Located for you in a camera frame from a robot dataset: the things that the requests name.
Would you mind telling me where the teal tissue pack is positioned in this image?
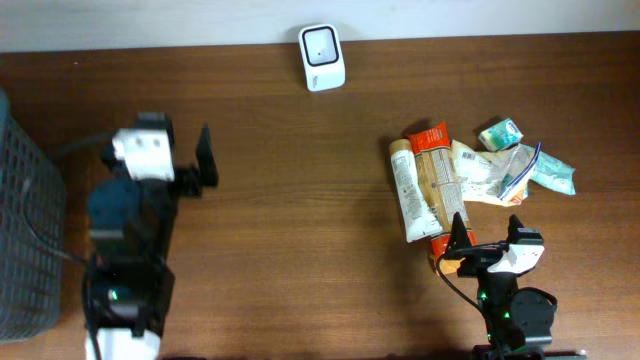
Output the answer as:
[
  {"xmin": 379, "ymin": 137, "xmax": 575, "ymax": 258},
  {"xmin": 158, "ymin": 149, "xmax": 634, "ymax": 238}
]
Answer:
[{"xmin": 478, "ymin": 118, "xmax": 524, "ymax": 152}]

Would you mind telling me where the white tube with gold cap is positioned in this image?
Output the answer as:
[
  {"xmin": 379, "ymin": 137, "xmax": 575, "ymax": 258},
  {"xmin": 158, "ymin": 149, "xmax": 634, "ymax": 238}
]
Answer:
[{"xmin": 389, "ymin": 139, "xmax": 443, "ymax": 243}]

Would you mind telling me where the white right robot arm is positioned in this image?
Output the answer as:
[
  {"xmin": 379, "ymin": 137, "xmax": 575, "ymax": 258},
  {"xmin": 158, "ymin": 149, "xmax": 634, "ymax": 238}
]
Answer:
[{"xmin": 435, "ymin": 213, "xmax": 587, "ymax": 360}]

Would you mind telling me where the orange spaghetti packet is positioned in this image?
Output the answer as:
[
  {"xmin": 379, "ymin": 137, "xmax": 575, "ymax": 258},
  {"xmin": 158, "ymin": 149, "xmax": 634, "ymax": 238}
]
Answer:
[{"xmin": 408, "ymin": 122, "xmax": 477, "ymax": 262}]

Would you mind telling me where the white barcode scanner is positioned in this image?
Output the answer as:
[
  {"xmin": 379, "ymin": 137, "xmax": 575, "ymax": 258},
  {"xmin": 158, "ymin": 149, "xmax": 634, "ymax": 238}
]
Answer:
[{"xmin": 298, "ymin": 24, "xmax": 346, "ymax": 92}]

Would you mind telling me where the teal wet wipes pack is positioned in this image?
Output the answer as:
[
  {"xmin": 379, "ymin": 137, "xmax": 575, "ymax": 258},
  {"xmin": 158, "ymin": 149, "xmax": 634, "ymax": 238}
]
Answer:
[{"xmin": 531, "ymin": 152, "xmax": 576, "ymax": 196}]

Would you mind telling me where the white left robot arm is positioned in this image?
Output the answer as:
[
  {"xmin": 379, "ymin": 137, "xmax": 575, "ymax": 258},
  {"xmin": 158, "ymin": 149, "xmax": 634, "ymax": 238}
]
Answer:
[{"xmin": 81, "ymin": 113, "xmax": 219, "ymax": 359}]

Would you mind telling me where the cream chips bag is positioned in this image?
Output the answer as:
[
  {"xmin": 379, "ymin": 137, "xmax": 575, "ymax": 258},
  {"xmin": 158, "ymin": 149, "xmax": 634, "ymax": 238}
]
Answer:
[{"xmin": 451, "ymin": 140, "xmax": 540, "ymax": 207}]

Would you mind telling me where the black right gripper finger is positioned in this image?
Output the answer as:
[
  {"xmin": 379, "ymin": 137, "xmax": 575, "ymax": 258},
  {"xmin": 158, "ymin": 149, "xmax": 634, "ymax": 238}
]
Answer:
[
  {"xmin": 507, "ymin": 214, "xmax": 523, "ymax": 240},
  {"xmin": 445, "ymin": 212, "xmax": 472, "ymax": 253}
]

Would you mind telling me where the grey plastic basket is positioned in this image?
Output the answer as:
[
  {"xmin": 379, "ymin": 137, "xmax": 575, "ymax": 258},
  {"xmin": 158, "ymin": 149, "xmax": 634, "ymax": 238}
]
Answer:
[{"xmin": 1, "ymin": 92, "xmax": 66, "ymax": 344}]

